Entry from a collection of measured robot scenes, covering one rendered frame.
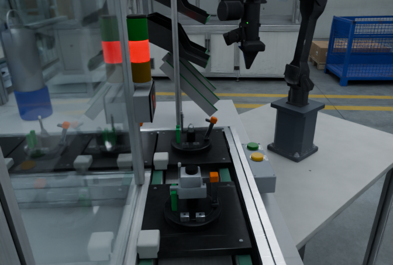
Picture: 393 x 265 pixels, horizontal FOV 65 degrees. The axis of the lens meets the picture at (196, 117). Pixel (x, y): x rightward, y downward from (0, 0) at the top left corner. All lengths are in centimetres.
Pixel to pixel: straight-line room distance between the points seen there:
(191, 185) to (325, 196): 51
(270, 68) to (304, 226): 439
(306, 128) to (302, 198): 28
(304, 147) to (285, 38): 399
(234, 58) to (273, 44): 65
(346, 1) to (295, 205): 923
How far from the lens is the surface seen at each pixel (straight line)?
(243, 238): 72
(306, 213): 100
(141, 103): 74
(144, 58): 75
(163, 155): 98
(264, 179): 94
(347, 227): 236
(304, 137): 122
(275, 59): 519
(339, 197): 109
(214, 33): 505
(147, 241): 70
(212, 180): 72
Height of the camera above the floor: 148
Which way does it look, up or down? 23 degrees down
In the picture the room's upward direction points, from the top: 1 degrees counter-clockwise
